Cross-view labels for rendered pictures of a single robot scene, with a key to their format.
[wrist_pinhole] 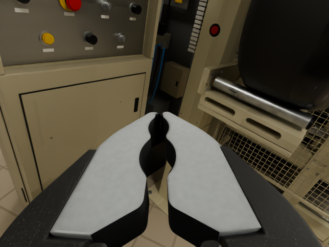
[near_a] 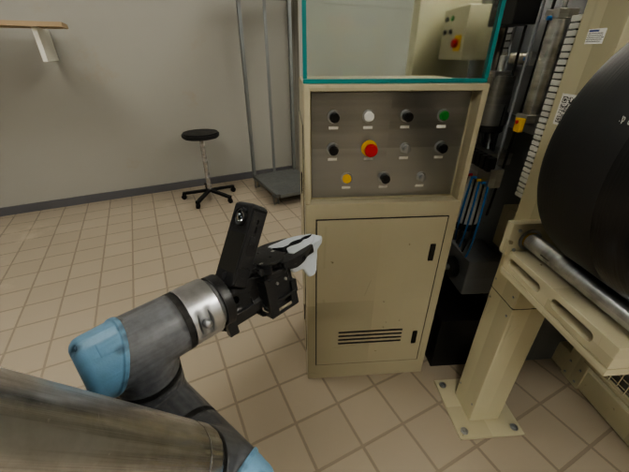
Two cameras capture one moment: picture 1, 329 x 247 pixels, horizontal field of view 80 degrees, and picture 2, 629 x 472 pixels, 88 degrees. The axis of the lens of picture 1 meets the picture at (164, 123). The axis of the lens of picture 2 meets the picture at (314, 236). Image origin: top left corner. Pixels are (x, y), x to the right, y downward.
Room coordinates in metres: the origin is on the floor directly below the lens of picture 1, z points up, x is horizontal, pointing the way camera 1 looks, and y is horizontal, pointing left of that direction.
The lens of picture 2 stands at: (-0.20, -0.36, 1.35)
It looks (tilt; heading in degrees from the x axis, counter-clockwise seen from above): 29 degrees down; 50
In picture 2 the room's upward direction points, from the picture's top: straight up
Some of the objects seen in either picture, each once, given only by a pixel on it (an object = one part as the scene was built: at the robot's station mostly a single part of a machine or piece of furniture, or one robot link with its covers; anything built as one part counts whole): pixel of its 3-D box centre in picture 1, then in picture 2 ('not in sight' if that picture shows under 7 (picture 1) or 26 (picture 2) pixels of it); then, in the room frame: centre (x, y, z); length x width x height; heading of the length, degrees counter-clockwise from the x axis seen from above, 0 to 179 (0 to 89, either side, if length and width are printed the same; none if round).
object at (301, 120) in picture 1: (256, 99); (577, 276); (0.65, -0.29, 0.90); 0.35 x 0.05 x 0.05; 54
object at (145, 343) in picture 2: not in sight; (136, 346); (-0.19, -0.04, 1.06); 0.11 x 0.08 x 0.09; 7
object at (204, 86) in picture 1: (227, 74); (574, 235); (0.87, -0.22, 0.90); 0.40 x 0.03 x 0.10; 144
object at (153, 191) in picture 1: (171, 194); (475, 405); (0.90, -0.15, 0.01); 0.27 x 0.27 x 0.02; 54
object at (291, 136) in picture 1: (247, 114); (565, 297); (0.65, -0.29, 0.83); 0.36 x 0.09 x 0.06; 54
